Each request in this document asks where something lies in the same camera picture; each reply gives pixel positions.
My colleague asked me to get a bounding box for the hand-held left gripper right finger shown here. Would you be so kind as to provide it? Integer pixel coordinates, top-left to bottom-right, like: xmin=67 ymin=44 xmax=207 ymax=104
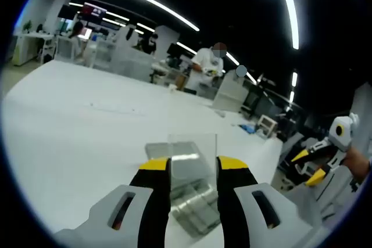
xmin=216 ymin=155 xmax=323 ymax=248

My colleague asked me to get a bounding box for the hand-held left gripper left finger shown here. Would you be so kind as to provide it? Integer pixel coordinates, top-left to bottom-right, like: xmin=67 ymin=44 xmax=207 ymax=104
xmin=53 ymin=157 xmax=172 ymax=248

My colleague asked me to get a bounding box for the grey transparent dual guide fixture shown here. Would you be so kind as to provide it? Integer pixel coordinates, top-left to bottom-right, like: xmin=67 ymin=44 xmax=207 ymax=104
xmin=144 ymin=141 xmax=222 ymax=236

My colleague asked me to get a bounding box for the blue flat object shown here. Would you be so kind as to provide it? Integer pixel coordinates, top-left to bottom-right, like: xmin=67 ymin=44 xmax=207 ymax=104
xmin=239 ymin=124 xmax=257 ymax=135

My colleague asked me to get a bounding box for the black desk monitor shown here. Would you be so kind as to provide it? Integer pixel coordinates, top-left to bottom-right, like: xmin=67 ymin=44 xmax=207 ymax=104
xmin=241 ymin=87 xmax=281 ymax=118

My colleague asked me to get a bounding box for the white mesh office chair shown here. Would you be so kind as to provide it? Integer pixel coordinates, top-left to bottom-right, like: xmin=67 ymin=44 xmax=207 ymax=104
xmin=115 ymin=46 xmax=155 ymax=80
xmin=213 ymin=69 xmax=251 ymax=113
xmin=55 ymin=36 xmax=82 ymax=63

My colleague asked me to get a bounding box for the white cabinet counter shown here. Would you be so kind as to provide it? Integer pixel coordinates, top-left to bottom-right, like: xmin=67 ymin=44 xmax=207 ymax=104
xmin=13 ymin=31 xmax=56 ymax=66

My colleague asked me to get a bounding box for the red wall screen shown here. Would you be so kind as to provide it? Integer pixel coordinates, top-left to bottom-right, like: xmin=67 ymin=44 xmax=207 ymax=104
xmin=83 ymin=2 xmax=108 ymax=18

